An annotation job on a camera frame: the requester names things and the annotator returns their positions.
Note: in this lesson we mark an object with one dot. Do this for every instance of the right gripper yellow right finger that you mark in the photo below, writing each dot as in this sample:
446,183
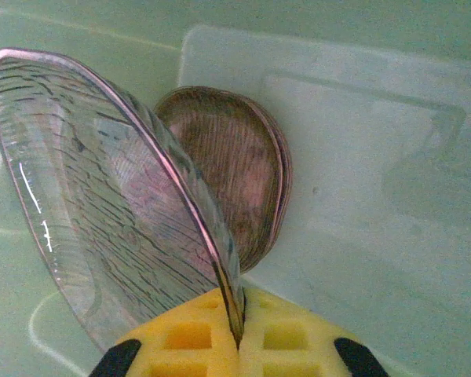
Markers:
318,341

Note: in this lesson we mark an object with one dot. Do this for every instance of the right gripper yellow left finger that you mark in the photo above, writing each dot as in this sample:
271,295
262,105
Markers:
220,322

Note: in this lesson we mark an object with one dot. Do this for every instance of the amber plastic plate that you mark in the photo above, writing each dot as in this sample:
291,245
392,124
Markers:
285,184

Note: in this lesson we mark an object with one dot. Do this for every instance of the smoky grey plastic plate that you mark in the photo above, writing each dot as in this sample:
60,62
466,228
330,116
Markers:
235,157

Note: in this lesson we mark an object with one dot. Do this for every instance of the pink plastic plate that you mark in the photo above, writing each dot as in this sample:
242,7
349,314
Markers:
102,196

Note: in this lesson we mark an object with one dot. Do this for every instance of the green plastic bin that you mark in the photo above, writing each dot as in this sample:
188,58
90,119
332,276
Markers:
377,196

